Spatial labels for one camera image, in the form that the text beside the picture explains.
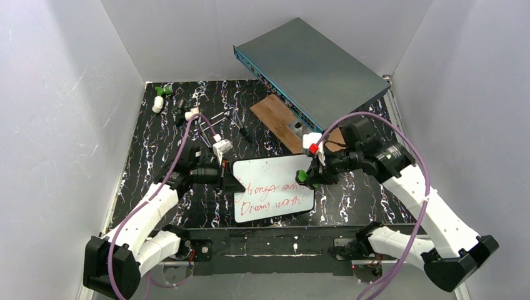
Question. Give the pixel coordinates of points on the wooden board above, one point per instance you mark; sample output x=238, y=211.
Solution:
x=274, y=114

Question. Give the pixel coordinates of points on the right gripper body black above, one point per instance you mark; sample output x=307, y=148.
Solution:
x=319, y=169

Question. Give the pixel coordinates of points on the metal bracket with knob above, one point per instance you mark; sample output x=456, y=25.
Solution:
x=298, y=128

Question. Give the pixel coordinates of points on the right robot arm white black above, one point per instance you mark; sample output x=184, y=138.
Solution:
x=441, y=244

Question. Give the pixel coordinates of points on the aluminium frame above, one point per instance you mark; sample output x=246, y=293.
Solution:
x=441, y=244

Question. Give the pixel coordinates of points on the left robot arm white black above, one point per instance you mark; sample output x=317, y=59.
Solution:
x=115, y=263

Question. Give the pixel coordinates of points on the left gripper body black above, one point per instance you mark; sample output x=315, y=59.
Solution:
x=223, y=176

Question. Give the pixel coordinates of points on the green whiteboard eraser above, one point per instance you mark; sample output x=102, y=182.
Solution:
x=303, y=179

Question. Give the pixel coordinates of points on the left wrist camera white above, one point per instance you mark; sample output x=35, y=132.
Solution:
x=221, y=147

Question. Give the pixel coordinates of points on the teal network switch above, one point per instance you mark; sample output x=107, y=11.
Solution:
x=315, y=78

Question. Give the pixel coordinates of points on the white pipe elbow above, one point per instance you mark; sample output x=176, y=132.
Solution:
x=158, y=104

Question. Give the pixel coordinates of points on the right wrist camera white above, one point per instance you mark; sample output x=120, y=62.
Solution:
x=313, y=146

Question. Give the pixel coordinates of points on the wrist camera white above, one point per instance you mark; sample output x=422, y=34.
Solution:
x=221, y=147
x=313, y=146

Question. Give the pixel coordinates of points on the green pipe fitting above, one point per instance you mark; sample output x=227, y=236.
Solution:
x=163, y=90

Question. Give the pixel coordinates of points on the white and black fitting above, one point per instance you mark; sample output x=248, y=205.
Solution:
x=182, y=114

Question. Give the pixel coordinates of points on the small whiteboard red writing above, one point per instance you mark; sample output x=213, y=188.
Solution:
x=270, y=188

